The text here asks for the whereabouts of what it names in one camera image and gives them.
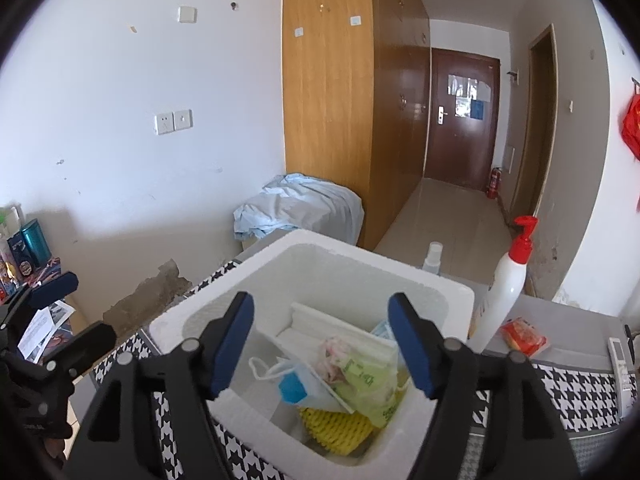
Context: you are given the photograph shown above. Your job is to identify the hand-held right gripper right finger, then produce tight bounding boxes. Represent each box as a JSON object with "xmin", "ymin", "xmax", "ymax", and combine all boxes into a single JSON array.
[{"xmin": 387, "ymin": 292, "xmax": 583, "ymax": 480}]

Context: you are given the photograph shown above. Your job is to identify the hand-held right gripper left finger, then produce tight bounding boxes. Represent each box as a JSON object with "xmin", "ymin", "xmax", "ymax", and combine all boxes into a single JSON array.
[{"xmin": 62, "ymin": 291, "xmax": 256, "ymax": 480}]

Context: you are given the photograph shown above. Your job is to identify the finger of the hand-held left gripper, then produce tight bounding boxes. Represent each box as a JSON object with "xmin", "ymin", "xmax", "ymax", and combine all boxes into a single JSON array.
[
  {"xmin": 40, "ymin": 321, "xmax": 117, "ymax": 378},
  {"xmin": 0, "ymin": 271, "xmax": 80, "ymax": 326}
]

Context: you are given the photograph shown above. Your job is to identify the green plastic packet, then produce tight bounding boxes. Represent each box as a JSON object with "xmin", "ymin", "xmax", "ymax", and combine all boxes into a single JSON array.
[{"xmin": 320, "ymin": 337, "xmax": 401, "ymax": 428}]

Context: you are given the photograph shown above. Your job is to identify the blue face mask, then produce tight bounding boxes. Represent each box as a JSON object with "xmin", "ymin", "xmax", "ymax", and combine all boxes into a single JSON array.
[{"xmin": 248, "ymin": 355, "xmax": 356, "ymax": 415}]

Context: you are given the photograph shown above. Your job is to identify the translucent small spray bottle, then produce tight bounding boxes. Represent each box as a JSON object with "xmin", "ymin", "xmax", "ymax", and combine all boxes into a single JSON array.
[{"xmin": 421, "ymin": 241, "xmax": 445, "ymax": 277}]

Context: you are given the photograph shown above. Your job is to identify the white foam box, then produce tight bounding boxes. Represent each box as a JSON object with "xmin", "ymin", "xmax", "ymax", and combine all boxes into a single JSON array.
[{"xmin": 149, "ymin": 229, "xmax": 476, "ymax": 468}]

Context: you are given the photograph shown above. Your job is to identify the yellow foam net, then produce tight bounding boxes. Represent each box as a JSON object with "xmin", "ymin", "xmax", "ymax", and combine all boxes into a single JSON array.
[{"xmin": 298, "ymin": 405, "xmax": 376, "ymax": 456}]

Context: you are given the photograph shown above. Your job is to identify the person's left hand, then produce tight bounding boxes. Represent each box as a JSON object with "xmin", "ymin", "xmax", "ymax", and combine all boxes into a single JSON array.
[{"xmin": 41, "ymin": 436, "xmax": 68, "ymax": 467}]

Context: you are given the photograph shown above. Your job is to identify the teal can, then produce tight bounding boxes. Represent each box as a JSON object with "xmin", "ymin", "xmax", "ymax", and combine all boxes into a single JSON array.
[{"xmin": 20, "ymin": 219, "xmax": 52, "ymax": 268}]

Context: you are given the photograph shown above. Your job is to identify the white paper sheet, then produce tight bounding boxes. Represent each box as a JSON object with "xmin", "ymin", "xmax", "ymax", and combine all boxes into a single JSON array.
[{"xmin": 19, "ymin": 301, "xmax": 75, "ymax": 362}]

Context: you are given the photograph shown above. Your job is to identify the white lotion pump bottle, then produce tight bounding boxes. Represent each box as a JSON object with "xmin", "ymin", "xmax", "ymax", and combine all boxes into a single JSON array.
[{"xmin": 470, "ymin": 216, "xmax": 540, "ymax": 356}]

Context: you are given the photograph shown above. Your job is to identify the red snack packet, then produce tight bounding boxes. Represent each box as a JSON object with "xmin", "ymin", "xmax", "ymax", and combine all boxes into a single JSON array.
[{"xmin": 500, "ymin": 316, "xmax": 550, "ymax": 358}]

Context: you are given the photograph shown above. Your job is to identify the light blue cloth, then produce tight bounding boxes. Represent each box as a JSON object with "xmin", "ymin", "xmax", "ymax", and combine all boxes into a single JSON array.
[{"xmin": 232, "ymin": 172, "xmax": 365, "ymax": 251}]

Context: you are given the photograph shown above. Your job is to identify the houndstooth tablecloth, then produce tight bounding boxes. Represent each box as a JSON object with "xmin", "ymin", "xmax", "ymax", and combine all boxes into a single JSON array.
[{"xmin": 92, "ymin": 260, "xmax": 640, "ymax": 480}]

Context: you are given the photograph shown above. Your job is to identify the dark brown entrance door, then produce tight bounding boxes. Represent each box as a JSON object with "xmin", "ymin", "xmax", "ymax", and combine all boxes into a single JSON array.
[{"xmin": 424, "ymin": 47, "xmax": 502, "ymax": 193}]

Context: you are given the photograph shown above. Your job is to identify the white remote control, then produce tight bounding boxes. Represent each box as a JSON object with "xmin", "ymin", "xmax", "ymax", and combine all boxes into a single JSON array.
[{"xmin": 607, "ymin": 337, "xmax": 637, "ymax": 423}]

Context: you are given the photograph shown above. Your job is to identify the wooden wardrobe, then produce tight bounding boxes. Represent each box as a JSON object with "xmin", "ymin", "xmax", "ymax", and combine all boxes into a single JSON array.
[{"xmin": 281, "ymin": 0, "xmax": 432, "ymax": 251}]

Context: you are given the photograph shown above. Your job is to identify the wooden side door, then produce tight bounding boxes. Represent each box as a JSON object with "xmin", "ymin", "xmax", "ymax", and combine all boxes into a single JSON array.
[{"xmin": 510, "ymin": 24, "xmax": 558, "ymax": 221}]

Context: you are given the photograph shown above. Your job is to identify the white door notice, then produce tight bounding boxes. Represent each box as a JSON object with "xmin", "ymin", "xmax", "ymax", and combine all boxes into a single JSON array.
[{"xmin": 447, "ymin": 74, "xmax": 478, "ymax": 98}]

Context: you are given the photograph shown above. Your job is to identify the red printed bag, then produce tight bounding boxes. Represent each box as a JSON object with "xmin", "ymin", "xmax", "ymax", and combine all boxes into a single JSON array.
[{"xmin": 621, "ymin": 92, "xmax": 640, "ymax": 161}]

